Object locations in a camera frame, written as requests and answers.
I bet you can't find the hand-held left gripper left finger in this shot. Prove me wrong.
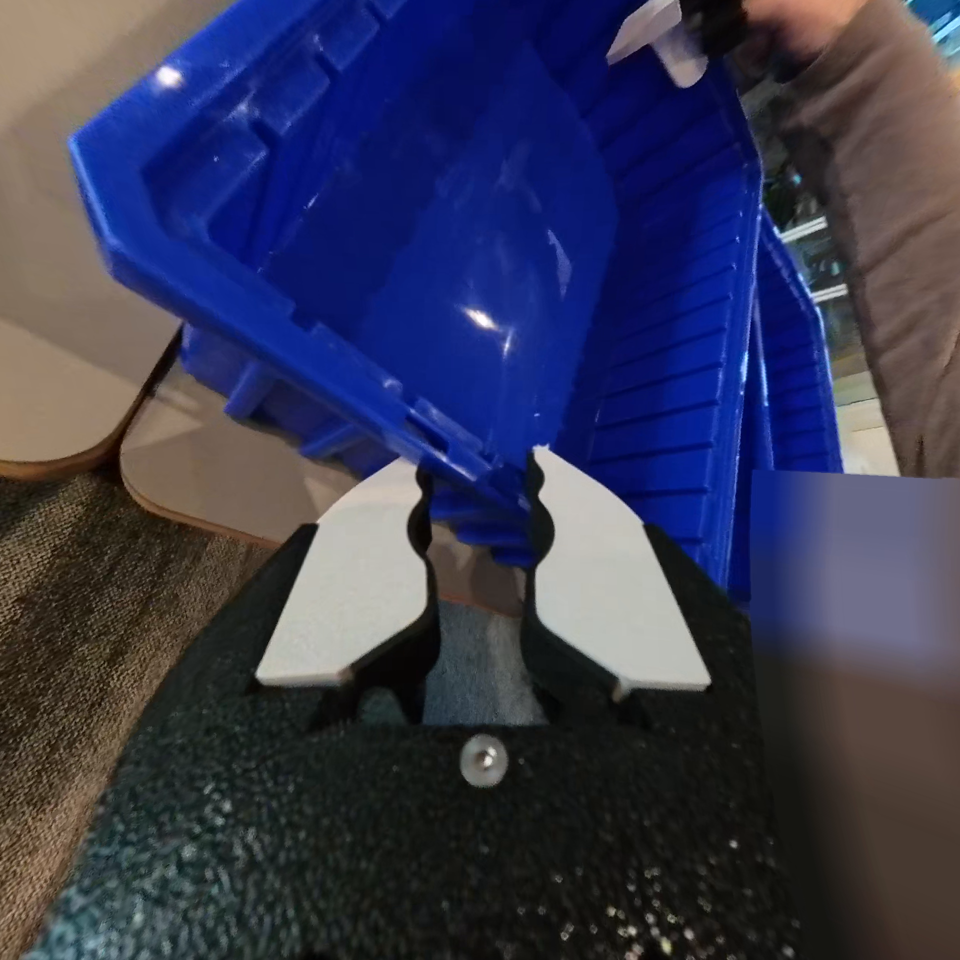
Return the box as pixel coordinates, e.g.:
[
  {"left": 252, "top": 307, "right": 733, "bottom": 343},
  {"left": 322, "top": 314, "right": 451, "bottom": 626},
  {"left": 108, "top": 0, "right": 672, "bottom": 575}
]
[{"left": 255, "top": 463, "right": 441, "bottom": 690}]

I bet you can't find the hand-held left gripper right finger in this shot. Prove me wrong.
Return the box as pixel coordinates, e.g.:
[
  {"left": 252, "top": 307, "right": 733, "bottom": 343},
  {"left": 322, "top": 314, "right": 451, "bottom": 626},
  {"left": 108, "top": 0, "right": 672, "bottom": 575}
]
[{"left": 522, "top": 446, "right": 712, "bottom": 704}]

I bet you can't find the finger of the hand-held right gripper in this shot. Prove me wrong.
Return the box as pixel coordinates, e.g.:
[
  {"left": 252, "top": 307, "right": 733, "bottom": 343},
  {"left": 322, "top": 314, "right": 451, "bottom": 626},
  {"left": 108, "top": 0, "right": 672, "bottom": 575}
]
[
  {"left": 606, "top": 0, "right": 678, "bottom": 66},
  {"left": 654, "top": 28, "right": 711, "bottom": 89}
]

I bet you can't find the blue plastic bin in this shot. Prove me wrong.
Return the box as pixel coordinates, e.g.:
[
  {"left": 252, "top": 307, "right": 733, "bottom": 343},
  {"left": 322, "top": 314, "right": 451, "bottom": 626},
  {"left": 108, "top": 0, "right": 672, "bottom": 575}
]
[
  {"left": 66, "top": 0, "right": 768, "bottom": 595},
  {"left": 738, "top": 210, "right": 846, "bottom": 601}
]

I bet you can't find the person's right forearm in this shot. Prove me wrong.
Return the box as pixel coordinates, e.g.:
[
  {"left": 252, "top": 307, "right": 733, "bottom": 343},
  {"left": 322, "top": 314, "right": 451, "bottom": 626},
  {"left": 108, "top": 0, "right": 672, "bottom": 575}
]
[{"left": 771, "top": 0, "right": 960, "bottom": 477}]

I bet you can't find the person's right hand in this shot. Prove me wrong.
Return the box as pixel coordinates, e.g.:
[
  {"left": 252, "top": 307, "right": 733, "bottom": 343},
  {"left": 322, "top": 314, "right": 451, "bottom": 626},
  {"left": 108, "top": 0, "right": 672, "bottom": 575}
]
[{"left": 737, "top": 0, "right": 828, "bottom": 70}]

